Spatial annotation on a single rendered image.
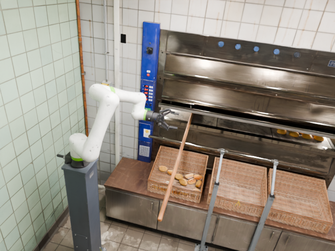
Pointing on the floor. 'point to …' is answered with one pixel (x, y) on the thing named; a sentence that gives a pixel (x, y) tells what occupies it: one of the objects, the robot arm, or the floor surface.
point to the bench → (200, 216)
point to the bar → (218, 188)
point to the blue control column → (151, 28)
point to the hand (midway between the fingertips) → (176, 121)
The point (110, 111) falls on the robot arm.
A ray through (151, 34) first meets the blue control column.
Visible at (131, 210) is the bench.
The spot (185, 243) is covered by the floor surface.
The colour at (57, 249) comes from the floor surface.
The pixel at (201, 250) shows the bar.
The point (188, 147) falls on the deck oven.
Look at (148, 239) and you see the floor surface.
